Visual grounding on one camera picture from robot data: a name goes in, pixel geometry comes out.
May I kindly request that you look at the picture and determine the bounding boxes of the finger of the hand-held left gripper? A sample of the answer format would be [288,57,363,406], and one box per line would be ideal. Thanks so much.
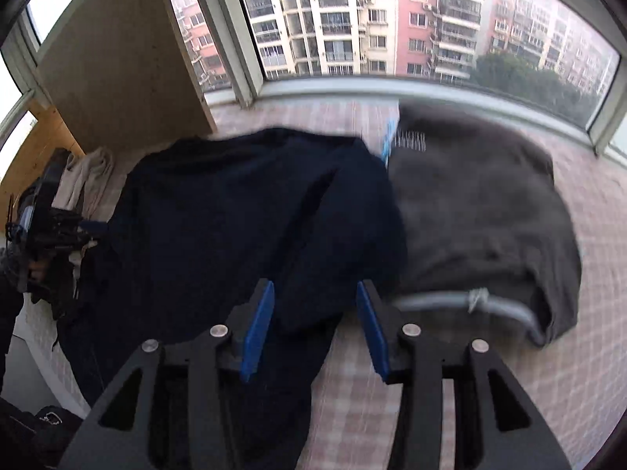
[59,215,107,251]

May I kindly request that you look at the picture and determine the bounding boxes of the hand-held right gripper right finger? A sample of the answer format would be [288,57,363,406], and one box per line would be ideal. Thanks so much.
[357,280,573,470]

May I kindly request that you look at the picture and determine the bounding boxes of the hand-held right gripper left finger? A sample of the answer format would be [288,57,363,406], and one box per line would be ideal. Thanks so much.
[58,278,276,470]

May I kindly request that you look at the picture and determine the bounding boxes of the dark blue shirt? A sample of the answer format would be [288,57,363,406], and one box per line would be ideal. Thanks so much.
[51,127,408,470]

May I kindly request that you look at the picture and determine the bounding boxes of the person's left forearm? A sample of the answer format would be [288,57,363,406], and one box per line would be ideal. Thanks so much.
[0,247,30,392]

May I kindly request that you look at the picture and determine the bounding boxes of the person's left hand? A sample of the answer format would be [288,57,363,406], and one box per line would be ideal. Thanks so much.
[28,253,54,281]

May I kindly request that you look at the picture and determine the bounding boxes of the beige ribbed garment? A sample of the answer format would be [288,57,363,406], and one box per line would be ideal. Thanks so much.
[61,146,116,216]

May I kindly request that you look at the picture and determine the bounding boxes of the pine wood board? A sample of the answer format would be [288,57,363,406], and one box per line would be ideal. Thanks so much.
[0,103,84,216]

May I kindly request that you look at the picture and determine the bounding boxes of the dark grey folded shirt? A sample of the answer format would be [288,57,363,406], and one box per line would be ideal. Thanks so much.
[384,103,584,348]

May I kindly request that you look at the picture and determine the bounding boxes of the light wood panel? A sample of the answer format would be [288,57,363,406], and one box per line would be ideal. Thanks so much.
[36,0,219,155]

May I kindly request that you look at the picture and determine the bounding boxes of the pink plaid blanket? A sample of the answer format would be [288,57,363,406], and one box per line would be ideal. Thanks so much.
[24,100,627,470]

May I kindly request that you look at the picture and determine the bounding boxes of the green trees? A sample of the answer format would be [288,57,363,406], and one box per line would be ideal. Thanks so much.
[470,51,613,123]

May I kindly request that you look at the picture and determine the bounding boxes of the apartment buildings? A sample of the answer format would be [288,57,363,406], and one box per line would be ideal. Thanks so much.
[167,0,620,103]

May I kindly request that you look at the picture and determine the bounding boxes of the white window frame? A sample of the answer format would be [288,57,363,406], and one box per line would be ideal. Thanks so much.
[0,0,627,157]

